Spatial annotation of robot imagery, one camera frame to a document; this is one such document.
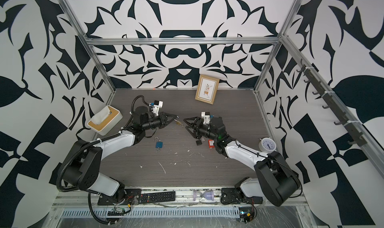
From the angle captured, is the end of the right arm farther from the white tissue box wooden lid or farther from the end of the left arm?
the white tissue box wooden lid

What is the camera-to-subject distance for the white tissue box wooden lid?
950mm

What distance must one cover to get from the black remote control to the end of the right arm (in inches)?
12.1

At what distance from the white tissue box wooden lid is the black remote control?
462 millimetres

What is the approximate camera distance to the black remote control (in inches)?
28.7

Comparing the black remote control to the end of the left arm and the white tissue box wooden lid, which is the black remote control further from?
the white tissue box wooden lid
